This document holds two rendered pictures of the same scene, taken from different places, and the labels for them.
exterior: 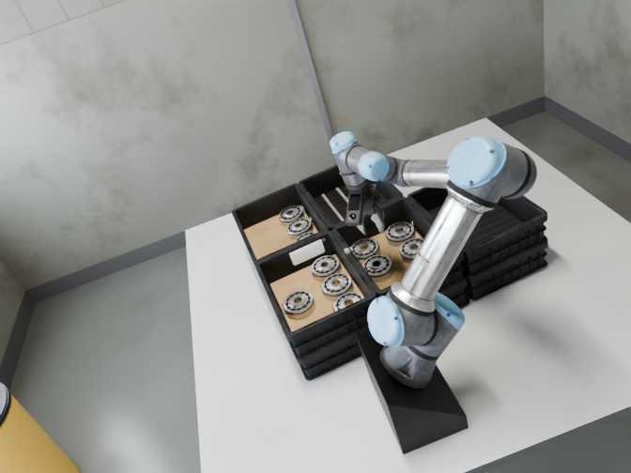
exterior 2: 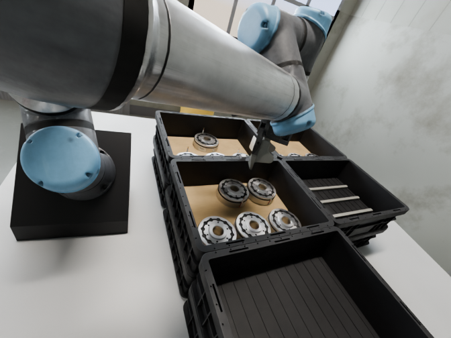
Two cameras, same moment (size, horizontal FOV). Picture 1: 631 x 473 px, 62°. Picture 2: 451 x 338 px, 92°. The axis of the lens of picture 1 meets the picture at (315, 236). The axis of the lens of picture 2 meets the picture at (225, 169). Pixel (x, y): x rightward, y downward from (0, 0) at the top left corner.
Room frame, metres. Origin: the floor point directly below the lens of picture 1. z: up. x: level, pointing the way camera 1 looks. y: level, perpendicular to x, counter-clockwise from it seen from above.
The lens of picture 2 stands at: (1.07, -0.63, 1.31)
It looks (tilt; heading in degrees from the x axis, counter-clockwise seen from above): 36 degrees down; 65
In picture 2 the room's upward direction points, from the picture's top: 20 degrees clockwise
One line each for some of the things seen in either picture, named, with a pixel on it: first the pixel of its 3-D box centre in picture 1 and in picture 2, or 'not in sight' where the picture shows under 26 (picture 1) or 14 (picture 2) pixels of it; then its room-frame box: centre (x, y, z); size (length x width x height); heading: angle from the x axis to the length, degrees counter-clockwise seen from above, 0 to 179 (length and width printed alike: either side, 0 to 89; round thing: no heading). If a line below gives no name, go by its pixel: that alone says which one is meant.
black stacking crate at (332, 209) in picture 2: (350, 201); (335, 195); (1.75, -0.18, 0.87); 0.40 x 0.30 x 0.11; 8
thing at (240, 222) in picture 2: (414, 248); (253, 226); (1.36, -0.30, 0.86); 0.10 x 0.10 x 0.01
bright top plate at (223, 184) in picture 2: (377, 265); (233, 190); (1.34, -0.16, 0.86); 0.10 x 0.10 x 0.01
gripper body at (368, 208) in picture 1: (362, 193); (278, 116); (1.37, -0.18, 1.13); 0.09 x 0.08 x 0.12; 150
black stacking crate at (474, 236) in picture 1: (473, 218); (306, 318); (1.40, -0.53, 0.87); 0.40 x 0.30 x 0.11; 8
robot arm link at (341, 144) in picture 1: (346, 153); (302, 42); (1.36, -0.17, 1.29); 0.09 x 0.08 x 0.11; 21
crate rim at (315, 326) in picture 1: (311, 281); (215, 136); (1.31, 0.06, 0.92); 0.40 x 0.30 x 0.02; 8
